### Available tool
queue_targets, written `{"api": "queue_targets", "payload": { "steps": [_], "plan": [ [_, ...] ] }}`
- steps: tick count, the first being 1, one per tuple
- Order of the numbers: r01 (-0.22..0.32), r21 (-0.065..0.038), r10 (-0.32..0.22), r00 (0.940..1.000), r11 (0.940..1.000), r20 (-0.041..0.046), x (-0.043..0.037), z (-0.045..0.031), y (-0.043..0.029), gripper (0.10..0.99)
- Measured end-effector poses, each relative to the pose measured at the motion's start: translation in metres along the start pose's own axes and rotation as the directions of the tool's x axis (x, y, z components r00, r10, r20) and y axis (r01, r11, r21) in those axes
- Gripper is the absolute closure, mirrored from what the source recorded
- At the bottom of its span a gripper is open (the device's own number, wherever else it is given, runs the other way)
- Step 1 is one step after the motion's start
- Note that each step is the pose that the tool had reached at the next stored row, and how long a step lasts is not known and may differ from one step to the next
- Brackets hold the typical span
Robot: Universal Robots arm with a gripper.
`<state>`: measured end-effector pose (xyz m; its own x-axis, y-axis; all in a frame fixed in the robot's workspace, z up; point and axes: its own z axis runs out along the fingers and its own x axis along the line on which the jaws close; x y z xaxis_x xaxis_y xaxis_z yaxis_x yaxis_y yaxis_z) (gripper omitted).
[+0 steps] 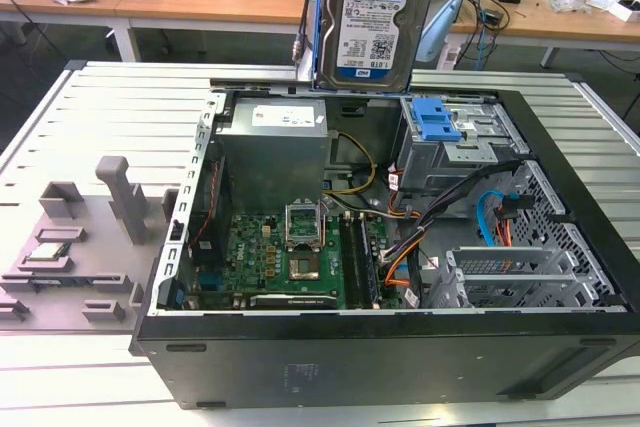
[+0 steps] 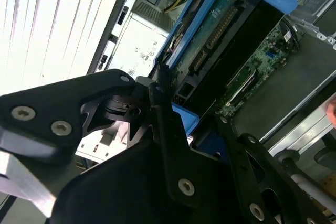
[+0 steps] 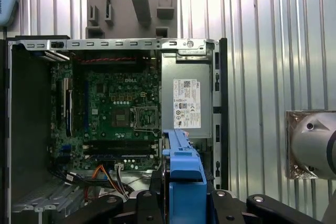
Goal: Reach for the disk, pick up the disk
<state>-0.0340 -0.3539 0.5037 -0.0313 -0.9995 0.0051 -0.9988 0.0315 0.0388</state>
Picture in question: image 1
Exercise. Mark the metal expansion slot cage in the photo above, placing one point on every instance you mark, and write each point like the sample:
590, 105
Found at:
500, 292

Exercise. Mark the blue disk bay latch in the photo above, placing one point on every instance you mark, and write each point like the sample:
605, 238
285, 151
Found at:
432, 122

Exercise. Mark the small white device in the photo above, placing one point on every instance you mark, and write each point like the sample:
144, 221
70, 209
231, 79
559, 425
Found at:
452, 57

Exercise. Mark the thin locking lever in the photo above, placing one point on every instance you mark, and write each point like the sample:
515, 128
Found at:
324, 232

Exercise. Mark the grey parts rack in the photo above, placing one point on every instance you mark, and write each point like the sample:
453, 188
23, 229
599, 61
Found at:
100, 257

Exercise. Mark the black and white box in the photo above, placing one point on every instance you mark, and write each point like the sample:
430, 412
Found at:
625, 7

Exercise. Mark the green motherboard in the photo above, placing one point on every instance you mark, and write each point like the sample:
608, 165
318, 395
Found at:
250, 257

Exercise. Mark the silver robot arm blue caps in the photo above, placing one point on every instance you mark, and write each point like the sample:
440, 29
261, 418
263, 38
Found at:
440, 22

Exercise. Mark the RAM stick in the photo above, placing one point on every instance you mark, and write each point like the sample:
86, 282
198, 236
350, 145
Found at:
369, 267

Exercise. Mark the metal disk bay cage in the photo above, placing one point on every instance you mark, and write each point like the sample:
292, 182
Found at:
440, 167

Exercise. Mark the black case fan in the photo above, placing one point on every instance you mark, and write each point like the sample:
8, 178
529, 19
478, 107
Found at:
210, 217

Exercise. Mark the black power adapter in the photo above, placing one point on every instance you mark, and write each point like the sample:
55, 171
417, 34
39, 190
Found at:
494, 17

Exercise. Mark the CPU socket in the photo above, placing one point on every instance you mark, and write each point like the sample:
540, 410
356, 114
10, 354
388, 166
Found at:
304, 268

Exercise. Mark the hard disk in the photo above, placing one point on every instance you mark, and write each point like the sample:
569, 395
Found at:
375, 22

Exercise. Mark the wooden desk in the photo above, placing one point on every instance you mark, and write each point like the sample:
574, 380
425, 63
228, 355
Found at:
200, 2

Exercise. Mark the silver CPU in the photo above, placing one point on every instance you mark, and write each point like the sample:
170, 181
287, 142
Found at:
47, 252

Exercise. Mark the black PC case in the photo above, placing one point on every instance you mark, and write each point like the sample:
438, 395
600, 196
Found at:
350, 362

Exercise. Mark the black graphics card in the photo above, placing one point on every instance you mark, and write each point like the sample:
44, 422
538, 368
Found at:
295, 301

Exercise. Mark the grey power supply unit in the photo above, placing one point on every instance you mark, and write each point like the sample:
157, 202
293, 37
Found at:
270, 147

